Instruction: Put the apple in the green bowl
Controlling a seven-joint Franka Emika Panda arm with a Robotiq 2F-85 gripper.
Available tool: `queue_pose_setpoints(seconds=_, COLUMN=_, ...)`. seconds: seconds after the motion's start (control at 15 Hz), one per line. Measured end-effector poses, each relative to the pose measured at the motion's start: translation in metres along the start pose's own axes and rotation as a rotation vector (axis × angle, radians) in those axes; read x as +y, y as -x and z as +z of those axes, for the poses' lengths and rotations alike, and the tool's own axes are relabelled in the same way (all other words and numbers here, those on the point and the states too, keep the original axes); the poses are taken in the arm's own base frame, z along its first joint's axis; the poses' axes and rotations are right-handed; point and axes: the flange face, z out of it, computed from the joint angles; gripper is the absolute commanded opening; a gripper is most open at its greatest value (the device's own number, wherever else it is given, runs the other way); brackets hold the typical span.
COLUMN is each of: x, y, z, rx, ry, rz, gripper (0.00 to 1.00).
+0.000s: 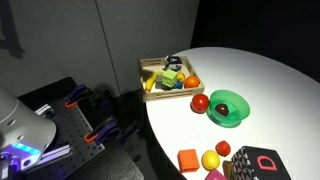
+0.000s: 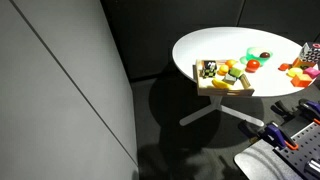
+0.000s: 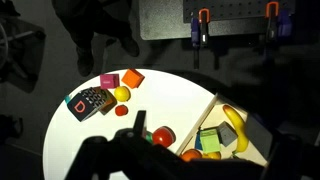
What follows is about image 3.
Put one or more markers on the blue cube block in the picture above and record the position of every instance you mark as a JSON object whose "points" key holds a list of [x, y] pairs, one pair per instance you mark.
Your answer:
{"points": [[198, 145]]}

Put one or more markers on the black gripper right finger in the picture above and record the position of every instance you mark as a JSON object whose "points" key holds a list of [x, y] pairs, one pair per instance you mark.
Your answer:
{"points": [[291, 159]]}

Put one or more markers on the red apple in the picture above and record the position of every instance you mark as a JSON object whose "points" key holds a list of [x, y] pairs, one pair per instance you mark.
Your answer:
{"points": [[163, 136]]}

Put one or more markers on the grey cube block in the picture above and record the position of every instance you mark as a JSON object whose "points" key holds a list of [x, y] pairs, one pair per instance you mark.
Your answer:
{"points": [[226, 133]]}

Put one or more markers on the orange cube block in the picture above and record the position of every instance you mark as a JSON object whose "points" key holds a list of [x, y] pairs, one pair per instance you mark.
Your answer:
{"points": [[132, 78]]}

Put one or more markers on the person legs and shoes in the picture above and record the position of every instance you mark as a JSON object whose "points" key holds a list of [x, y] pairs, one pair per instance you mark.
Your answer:
{"points": [[82, 19]]}

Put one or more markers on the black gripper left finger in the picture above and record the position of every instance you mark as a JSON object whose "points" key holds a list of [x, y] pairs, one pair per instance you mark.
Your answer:
{"points": [[92, 159]]}

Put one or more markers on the orange handled clamp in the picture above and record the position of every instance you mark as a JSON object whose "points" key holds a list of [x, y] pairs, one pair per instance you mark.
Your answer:
{"points": [[279, 23], [199, 33]]}

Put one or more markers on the green cube block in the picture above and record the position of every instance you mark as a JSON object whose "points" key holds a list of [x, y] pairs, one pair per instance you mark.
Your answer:
{"points": [[210, 141]]}

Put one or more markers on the orange fruit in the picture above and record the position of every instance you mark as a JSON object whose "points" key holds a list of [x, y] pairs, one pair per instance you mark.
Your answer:
{"points": [[191, 154]]}

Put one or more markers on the pink cube block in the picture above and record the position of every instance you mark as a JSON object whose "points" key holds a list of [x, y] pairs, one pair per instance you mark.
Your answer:
{"points": [[109, 81]]}

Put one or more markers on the small yellow fruit in tray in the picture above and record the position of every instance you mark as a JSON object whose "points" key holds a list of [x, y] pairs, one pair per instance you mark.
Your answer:
{"points": [[212, 155]]}

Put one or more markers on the black fabric letter cube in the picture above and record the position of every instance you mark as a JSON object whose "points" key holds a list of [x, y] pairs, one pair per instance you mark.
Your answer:
{"points": [[86, 103]]}

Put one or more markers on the yellow banana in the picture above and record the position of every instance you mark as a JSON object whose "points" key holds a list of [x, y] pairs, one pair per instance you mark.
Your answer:
{"points": [[239, 126]]}

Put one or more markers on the yellow lemon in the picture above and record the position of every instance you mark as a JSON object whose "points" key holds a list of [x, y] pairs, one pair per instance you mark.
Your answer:
{"points": [[122, 94]]}

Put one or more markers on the wooden tray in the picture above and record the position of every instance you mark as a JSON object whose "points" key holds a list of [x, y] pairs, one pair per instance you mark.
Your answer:
{"points": [[211, 118]]}

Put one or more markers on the brown wooden block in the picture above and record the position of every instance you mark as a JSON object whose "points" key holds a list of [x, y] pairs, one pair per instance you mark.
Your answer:
{"points": [[109, 101]]}

